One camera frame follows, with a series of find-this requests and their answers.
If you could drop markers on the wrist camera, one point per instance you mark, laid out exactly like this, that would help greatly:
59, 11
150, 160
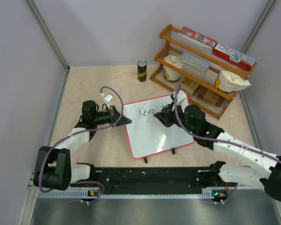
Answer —
178, 97
107, 98

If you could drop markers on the clear plastic box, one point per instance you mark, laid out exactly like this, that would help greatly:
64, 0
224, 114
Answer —
195, 61

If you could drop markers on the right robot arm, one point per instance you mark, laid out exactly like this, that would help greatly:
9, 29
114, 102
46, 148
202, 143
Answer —
262, 169

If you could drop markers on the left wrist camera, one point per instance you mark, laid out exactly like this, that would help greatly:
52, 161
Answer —
107, 98

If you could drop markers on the dark brown box on rack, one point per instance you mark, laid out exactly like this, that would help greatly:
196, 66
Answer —
210, 97

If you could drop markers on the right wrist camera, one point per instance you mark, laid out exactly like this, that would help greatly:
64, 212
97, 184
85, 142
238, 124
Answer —
178, 97

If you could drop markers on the wooden two tier rack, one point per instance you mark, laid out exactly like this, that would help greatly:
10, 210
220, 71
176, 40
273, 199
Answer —
171, 71

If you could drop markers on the red box with 3D print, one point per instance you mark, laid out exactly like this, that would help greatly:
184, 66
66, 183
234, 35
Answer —
197, 40

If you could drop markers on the pink framed whiteboard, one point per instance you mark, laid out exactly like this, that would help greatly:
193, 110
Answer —
146, 139

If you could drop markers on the grey cable duct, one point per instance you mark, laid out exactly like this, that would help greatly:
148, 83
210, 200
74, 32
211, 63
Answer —
88, 193

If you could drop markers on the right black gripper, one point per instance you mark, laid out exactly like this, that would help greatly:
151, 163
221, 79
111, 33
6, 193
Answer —
166, 117

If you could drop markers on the brown cardboard packet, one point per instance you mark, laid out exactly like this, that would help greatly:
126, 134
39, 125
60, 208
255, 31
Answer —
189, 86

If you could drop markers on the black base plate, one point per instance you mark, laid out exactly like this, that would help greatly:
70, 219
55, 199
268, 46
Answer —
156, 180

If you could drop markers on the cream cloth bag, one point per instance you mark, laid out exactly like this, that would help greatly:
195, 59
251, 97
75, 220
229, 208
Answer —
229, 82

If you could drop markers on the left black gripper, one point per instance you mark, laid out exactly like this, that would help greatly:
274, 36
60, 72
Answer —
114, 114

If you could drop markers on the red white foil box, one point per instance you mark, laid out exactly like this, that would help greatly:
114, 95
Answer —
234, 57

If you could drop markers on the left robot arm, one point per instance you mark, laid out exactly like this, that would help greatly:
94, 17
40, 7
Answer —
54, 169

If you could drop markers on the black drink can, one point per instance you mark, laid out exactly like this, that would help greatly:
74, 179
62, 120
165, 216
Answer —
142, 70

